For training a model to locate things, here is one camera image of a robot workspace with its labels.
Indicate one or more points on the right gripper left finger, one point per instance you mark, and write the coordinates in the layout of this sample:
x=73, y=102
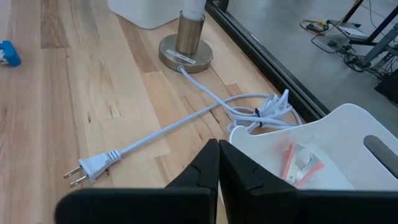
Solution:
x=202, y=174

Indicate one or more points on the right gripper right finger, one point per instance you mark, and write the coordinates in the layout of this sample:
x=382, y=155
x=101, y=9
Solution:
x=239, y=174

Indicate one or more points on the pink staple remover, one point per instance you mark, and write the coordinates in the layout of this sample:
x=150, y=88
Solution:
x=287, y=161

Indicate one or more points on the blue mini stapler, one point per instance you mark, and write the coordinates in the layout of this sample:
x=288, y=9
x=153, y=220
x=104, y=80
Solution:
x=11, y=54

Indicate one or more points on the white plastic bin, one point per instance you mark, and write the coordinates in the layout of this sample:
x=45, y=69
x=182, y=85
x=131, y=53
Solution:
x=342, y=124

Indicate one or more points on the white mushroom lamp brass base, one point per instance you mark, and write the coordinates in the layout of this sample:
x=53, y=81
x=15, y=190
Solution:
x=186, y=53

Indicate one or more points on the white cutting board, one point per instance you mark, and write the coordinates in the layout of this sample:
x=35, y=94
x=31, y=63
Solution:
x=140, y=12

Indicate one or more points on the black desk leg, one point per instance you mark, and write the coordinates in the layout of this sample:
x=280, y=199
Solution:
x=377, y=26

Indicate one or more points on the black table frame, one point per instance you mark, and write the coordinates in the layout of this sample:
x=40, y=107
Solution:
x=270, y=67

